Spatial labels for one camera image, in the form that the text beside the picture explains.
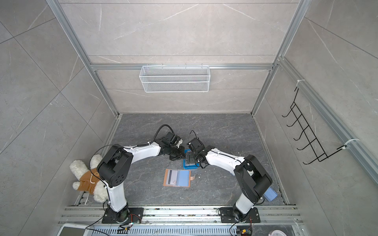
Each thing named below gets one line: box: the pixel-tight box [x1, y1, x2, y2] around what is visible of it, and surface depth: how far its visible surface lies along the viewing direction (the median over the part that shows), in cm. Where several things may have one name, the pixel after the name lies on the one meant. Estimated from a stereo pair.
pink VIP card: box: [166, 169, 178, 185], surface depth 87 cm
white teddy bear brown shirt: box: [69, 154, 109, 204], surface depth 77 cm
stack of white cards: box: [185, 151, 196, 167], surface depth 83 cm
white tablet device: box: [57, 223, 92, 236], surface depth 67 cm
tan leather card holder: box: [162, 168, 196, 188], surface depth 87 cm
